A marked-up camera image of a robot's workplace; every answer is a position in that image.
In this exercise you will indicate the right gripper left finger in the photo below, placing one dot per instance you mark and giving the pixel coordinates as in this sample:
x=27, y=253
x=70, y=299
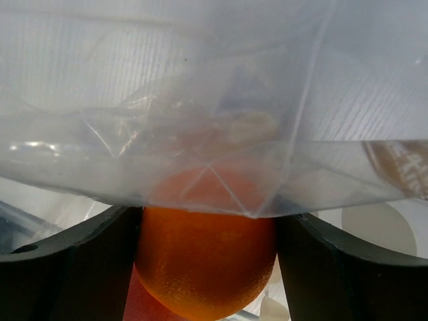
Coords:
x=81, y=273

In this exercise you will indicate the pink fake peach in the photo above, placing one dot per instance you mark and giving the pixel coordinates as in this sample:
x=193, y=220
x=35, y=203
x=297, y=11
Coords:
x=140, y=305

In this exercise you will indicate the clear zip top bag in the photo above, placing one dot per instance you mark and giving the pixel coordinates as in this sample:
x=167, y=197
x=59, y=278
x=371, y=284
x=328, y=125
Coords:
x=261, y=109

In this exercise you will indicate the round orange fake orange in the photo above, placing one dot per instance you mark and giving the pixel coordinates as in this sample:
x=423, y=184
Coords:
x=204, y=266

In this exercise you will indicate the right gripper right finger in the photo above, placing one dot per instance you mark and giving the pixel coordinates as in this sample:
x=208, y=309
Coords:
x=329, y=274

